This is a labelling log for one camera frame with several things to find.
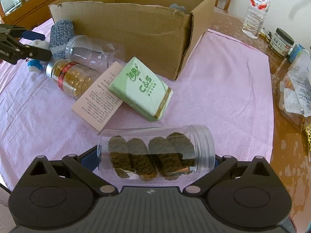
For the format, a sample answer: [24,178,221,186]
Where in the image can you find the blue knitted sock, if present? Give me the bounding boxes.
[50,19,75,59]

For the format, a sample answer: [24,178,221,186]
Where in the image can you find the clear jar brown lumps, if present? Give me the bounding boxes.
[97,125,216,186]

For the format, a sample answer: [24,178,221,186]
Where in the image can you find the wooden chair left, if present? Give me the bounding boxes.
[1,0,58,30]

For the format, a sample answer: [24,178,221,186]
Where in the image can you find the pink table cloth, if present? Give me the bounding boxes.
[1,30,273,189]

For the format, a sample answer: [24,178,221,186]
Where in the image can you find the black lid glass jar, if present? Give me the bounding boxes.
[269,27,295,57]

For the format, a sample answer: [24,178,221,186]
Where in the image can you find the empty clear plastic jar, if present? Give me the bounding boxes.
[65,35,126,73]

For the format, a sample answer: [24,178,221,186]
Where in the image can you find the silver lid jar yellow contents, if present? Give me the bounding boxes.
[46,58,101,100]

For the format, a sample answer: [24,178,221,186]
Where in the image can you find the plastic water bottle red label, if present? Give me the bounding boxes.
[242,0,272,39]

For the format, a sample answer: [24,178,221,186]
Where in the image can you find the clear plastic bag clutter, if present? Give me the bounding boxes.
[278,49,310,131]

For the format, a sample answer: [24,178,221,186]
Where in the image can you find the grey plush toy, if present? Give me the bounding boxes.
[169,3,188,14]

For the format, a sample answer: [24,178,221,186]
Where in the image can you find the blue round container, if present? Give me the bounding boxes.
[288,44,304,63]

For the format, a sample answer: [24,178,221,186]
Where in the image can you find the white blue cuff sock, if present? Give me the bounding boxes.
[27,39,52,74]

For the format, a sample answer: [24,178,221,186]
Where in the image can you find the yellow lace coaster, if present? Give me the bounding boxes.
[304,125,311,162]

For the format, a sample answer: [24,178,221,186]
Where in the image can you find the brown cardboard box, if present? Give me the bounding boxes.
[50,0,216,80]

